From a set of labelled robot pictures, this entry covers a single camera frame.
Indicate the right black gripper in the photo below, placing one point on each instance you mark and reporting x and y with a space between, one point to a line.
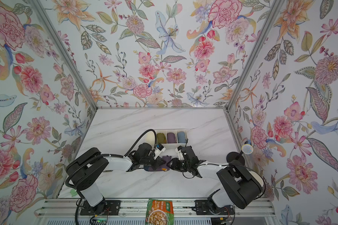
174 165

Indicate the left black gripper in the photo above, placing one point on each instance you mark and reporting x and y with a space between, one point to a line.
157 162

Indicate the purple yellow teal sock pair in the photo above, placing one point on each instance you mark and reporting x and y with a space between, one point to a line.
160 165

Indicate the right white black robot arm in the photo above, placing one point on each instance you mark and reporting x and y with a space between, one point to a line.
240 184

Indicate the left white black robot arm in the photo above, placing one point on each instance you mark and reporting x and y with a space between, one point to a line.
85 170

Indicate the olive green rolled sock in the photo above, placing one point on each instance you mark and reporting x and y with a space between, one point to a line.
161 138

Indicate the blue rolled sock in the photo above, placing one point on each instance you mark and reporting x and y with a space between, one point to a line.
181 137

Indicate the white divided organizer tray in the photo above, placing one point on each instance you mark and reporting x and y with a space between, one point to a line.
150 138

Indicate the purple rolled sock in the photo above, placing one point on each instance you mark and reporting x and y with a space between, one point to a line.
171 138

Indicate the green snack bag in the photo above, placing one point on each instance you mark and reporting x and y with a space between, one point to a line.
159 212

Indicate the black stand with round lamp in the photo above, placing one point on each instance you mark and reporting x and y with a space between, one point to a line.
246 149

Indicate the beige paper cup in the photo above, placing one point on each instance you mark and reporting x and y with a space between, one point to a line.
255 179

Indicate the small green object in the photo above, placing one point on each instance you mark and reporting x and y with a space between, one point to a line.
73 192

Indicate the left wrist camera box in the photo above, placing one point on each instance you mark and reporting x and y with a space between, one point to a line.
159 148

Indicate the aluminium mounting rail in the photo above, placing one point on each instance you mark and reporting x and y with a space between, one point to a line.
144 207

